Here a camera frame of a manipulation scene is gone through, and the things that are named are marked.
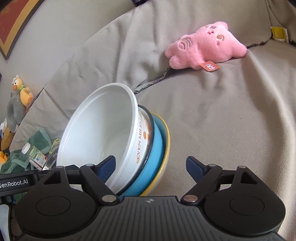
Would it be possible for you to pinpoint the pink plush toy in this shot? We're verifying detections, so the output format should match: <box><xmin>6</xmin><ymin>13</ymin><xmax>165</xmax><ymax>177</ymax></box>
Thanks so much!
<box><xmin>165</xmin><ymin>21</ymin><xmax>247</xmax><ymax>70</ymax></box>

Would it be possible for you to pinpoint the framed red yellow picture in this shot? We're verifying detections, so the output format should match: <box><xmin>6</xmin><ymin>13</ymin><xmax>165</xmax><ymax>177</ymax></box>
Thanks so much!
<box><xmin>1</xmin><ymin>0</ymin><xmax>44</xmax><ymax>60</ymax></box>

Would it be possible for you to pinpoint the blue enamel bowl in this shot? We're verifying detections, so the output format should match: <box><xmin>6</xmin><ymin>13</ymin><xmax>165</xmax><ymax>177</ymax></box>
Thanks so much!
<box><xmin>117</xmin><ymin>105</ymin><xmax>164</xmax><ymax>199</ymax></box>

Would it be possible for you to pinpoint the stainless steel bowl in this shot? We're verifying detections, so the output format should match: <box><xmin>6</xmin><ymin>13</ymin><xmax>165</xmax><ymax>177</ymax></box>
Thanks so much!
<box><xmin>42</xmin><ymin>149</ymin><xmax>58</xmax><ymax>171</ymax></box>

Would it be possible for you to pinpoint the grey plush toy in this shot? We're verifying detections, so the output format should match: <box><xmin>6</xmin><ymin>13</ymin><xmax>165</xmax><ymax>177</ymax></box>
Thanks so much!
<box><xmin>6</xmin><ymin>92</ymin><xmax>26</xmax><ymax>133</ymax></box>

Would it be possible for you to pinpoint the yellow rimmed ceramic bowl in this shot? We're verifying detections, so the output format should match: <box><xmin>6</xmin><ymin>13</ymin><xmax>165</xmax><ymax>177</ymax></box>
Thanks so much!
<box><xmin>140</xmin><ymin>113</ymin><xmax>171</xmax><ymax>196</ymax></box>

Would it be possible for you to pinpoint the grey sofa cover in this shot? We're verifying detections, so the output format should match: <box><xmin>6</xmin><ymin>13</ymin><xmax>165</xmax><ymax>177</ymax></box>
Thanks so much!
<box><xmin>11</xmin><ymin>1</ymin><xmax>295</xmax><ymax>240</ymax></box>

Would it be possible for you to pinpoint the yellow bird plush toy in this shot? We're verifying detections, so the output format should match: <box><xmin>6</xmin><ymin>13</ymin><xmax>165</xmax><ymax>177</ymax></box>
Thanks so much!
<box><xmin>12</xmin><ymin>75</ymin><xmax>34</xmax><ymax>107</ymax></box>

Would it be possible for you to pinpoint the white capped supplement bottle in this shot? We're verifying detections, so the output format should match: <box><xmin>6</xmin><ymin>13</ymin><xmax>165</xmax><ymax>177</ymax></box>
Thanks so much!
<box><xmin>22</xmin><ymin>143</ymin><xmax>47</xmax><ymax>171</ymax></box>

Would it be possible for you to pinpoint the green cloth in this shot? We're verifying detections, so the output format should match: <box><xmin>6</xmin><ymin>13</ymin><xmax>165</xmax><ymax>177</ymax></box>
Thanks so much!
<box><xmin>1</xmin><ymin>128</ymin><xmax>61</xmax><ymax>174</ymax></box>

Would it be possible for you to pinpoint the white plastic bowl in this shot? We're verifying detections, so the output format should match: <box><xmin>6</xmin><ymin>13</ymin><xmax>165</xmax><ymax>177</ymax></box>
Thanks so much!
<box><xmin>56</xmin><ymin>83</ymin><xmax>140</xmax><ymax>193</ymax></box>

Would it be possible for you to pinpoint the yellow white small toy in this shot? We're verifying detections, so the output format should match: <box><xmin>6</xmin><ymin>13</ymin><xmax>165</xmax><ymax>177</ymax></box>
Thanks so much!
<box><xmin>270</xmin><ymin>26</ymin><xmax>289</xmax><ymax>43</ymax></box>

